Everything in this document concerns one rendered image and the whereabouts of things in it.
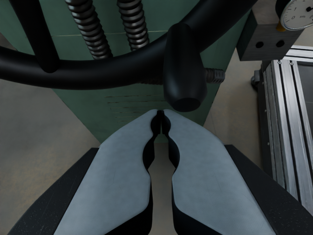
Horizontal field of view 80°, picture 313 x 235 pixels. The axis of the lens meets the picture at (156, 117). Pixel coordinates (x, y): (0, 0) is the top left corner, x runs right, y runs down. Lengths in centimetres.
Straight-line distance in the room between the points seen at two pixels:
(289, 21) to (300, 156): 49
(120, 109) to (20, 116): 70
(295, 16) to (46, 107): 106
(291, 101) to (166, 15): 60
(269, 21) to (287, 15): 4
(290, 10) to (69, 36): 35
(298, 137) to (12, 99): 131
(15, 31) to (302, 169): 79
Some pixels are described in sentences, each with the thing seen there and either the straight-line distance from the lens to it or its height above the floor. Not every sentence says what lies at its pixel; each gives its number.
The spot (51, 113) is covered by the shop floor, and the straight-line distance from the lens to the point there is 110.
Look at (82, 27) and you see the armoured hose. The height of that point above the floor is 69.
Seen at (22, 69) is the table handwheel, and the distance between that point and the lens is 20.
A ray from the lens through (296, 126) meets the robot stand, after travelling 78.
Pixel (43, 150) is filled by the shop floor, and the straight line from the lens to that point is 103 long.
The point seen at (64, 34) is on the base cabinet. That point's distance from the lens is 41.
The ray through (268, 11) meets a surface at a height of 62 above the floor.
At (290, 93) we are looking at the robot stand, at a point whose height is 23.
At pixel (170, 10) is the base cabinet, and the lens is 35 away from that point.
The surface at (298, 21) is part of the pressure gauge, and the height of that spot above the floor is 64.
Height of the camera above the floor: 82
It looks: 62 degrees down
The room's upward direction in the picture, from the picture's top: 6 degrees counter-clockwise
